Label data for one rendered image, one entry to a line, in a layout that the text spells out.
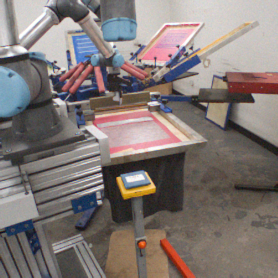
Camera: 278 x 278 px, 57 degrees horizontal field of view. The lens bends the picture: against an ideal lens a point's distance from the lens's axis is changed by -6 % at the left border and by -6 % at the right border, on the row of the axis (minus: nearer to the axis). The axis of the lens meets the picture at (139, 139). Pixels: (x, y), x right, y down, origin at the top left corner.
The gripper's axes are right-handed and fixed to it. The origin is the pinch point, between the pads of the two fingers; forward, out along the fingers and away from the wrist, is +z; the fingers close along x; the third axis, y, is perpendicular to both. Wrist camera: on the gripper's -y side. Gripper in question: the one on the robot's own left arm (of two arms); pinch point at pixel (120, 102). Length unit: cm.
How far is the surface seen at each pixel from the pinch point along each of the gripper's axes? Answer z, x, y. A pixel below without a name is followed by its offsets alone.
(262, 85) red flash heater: -2, 9, -108
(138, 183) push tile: 8, 87, 12
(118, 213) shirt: 45, 56, 17
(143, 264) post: 56, 84, 12
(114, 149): 10, 50, 14
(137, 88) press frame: 5, -55, -26
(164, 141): 10, 50, -12
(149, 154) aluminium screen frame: 8, 65, 1
